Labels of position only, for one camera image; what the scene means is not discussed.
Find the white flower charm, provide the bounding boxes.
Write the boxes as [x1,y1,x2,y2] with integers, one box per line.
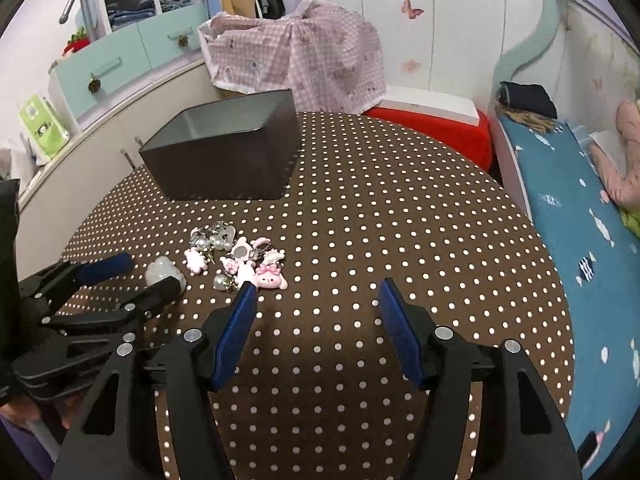
[144,256,186,292]

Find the white bunny charm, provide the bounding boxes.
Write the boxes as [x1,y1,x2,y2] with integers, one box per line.
[184,248,208,275]

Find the white low cabinet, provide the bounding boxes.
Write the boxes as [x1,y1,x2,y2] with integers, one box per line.
[15,62,224,278]

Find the single pearl earring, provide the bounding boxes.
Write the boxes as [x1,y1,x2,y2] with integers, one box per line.
[213,273,236,292]

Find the pearl earring cluster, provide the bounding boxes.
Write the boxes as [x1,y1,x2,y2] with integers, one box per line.
[190,221,236,252]

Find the green white package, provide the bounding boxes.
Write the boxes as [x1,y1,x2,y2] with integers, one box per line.
[20,94,70,160]

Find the pink white charm pile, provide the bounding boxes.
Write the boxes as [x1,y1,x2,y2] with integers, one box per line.
[220,236,286,289]

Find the brown polka dot tablecloth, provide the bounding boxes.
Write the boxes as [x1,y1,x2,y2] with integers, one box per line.
[63,113,574,479]

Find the teal patterned bed mattress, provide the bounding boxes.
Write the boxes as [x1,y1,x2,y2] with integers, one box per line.
[497,116,639,479]

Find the teal drawer unit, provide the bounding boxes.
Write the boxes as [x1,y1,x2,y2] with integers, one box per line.
[48,3,207,122]

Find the dark grey storage box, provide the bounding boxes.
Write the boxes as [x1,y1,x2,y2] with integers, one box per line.
[140,90,302,200]

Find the red strawberry plush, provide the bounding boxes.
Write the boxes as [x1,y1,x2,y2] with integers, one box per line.
[63,26,90,55]

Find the pink plush toy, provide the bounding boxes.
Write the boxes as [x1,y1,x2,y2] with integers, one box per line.
[590,101,640,211]

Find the red white cooler box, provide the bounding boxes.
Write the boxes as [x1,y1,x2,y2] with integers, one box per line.
[364,86,494,171]

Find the dark folded clothes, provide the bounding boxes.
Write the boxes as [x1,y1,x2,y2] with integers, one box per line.
[497,81,558,119]

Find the pink checkered cloth cover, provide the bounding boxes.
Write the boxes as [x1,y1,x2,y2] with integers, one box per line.
[198,0,386,114]

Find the white wardrobe doors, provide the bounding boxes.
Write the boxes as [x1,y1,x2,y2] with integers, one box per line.
[324,0,542,110]

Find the teal bunk bed frame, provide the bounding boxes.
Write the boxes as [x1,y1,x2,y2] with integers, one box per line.
[491,0,640,91]

